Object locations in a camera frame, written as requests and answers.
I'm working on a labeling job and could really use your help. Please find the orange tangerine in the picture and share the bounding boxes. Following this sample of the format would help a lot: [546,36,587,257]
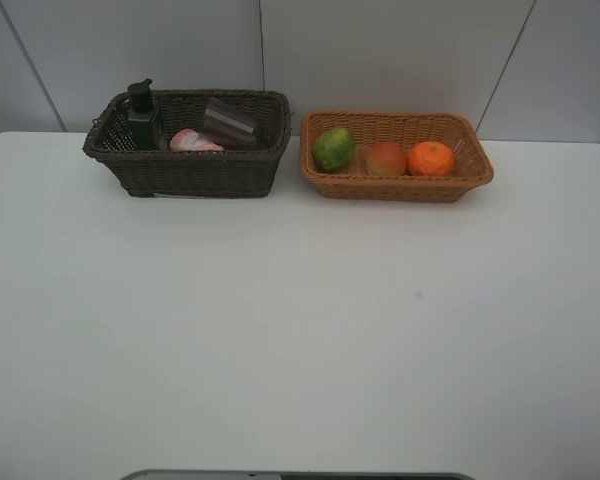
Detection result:
[407,141,455,177]

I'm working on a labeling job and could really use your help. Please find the green mango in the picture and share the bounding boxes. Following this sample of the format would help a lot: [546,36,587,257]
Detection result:
[312,127,356,173]

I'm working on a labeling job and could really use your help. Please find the red yellow peach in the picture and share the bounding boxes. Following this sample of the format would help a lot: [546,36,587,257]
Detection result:
[365,142,407,177]

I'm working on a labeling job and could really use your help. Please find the light orange wicker basket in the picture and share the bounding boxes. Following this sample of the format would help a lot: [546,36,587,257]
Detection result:
[300,110,494,203]

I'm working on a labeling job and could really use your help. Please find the dark brown wicker basket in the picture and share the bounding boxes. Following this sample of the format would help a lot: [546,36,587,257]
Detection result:
[83,89,291,198]

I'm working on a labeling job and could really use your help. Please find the dark green pump bottle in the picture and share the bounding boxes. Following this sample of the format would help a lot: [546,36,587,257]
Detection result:
[127,78,165,151]

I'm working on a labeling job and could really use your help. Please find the pink squeeze bottle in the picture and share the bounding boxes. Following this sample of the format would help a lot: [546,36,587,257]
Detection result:
[169,129,224,152]

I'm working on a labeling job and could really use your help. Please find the translucent pink plastic cup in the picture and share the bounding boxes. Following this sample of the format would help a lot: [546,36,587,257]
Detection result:
[201,97,260,148]

